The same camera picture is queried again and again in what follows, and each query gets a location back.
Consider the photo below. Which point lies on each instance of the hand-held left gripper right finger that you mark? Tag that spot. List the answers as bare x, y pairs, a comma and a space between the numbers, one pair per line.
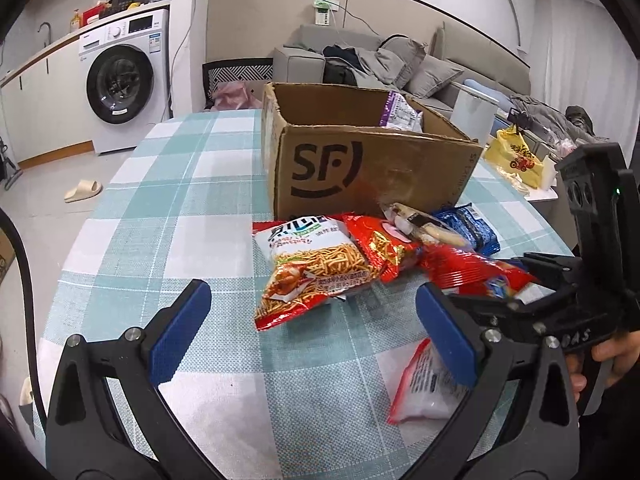
445, 335

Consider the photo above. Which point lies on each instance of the small black camera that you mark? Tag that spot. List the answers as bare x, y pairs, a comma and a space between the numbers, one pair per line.
517, 121

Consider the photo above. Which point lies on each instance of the white washing machine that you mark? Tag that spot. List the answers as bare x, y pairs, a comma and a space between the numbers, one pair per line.
140, 125

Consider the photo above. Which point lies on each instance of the blue cookie packet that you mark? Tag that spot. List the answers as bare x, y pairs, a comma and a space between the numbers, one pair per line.
475, 230

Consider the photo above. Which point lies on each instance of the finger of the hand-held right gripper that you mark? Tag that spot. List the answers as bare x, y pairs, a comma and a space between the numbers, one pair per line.
500, 315
550, 267

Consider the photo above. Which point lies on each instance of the brown cardboard box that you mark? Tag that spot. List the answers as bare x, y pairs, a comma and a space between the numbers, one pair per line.
400, 180

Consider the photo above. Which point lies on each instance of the red cookie cake packet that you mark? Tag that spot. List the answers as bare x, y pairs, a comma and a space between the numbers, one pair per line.
375, 250

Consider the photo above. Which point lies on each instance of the white cylindrical bin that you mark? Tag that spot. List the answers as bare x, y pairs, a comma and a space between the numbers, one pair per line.
472, 115

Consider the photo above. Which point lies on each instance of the white curtain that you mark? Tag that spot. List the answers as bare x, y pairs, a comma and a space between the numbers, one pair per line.
575, 50

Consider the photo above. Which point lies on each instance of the open cardboard floor box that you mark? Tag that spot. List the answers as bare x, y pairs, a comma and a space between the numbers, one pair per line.
4, 255

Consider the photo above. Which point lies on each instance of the red triangular chip bag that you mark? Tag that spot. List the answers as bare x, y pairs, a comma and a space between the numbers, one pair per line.
465, 272

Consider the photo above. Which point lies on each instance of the pile of clothes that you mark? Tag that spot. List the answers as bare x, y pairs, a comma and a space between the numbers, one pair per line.
345, 72

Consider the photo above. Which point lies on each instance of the white side table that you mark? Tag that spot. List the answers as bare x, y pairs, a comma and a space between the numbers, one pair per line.
545, 195

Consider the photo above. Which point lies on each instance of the grey cushion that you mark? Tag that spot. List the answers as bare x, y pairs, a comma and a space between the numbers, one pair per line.
405, 55
435, 75

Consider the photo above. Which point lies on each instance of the metal faucet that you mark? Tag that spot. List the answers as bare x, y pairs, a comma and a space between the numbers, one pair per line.
49, 35

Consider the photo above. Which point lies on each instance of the white roll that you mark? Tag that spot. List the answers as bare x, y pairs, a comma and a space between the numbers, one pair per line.
550, 175

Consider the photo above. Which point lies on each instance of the purple snack packet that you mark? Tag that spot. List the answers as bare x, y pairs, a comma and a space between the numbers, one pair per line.
400, 112

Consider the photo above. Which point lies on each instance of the white red-edged packet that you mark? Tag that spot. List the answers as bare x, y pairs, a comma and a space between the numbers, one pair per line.
420, 390

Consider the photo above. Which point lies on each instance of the white kitchen counter cabinet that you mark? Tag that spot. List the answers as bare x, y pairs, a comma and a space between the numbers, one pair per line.
45, 110

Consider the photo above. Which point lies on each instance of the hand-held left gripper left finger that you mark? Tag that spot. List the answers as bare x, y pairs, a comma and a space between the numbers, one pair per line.
180, 330

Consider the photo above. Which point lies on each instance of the noodle snack packet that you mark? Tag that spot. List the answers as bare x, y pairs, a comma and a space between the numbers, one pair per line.
310, 270

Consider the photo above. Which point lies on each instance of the black patterned chair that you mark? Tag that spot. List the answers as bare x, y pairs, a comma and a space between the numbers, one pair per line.
235, 72

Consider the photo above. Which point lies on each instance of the grey sofa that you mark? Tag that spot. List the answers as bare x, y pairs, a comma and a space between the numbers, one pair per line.
295, 65

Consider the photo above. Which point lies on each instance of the pink cloth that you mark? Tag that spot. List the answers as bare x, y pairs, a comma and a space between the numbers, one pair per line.
232, 97

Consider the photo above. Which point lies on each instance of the beige slipper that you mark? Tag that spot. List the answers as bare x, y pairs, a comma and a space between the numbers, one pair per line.
82, 191

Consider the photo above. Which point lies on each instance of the blue pillow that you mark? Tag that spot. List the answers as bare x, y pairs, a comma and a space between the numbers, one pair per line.
487, 89

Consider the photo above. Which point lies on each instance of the clear bread packet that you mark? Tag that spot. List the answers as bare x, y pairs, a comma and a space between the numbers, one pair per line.
425, 227

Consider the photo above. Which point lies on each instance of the white wall control panel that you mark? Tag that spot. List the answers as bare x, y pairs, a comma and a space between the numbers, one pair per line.
322, 12

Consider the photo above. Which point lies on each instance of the clear bag of snacks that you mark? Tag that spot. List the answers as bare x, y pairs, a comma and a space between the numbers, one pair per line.
510, 180

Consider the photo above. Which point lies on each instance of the white slipper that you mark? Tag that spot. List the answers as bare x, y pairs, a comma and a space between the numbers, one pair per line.
26, 392

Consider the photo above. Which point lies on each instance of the person's right hand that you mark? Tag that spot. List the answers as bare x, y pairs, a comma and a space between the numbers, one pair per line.
622, 352

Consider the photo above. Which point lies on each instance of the red box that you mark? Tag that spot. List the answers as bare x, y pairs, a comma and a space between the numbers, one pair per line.
92, 14

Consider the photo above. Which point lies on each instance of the yellow oil bottle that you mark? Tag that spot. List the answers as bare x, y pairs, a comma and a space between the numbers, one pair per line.
75, 21

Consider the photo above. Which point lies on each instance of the yellow plastic bag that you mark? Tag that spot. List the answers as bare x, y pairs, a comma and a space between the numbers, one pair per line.
515, 160

